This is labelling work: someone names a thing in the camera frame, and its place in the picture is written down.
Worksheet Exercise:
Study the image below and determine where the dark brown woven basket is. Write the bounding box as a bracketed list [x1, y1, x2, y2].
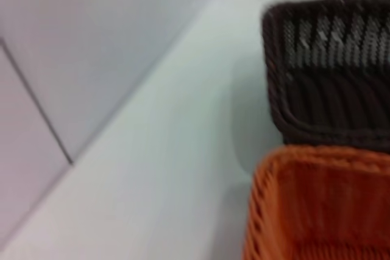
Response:
[261, 0, 390, 153]

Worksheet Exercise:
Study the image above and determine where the orange woven basket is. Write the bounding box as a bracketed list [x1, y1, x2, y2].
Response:
[242, 145, 390, 260]

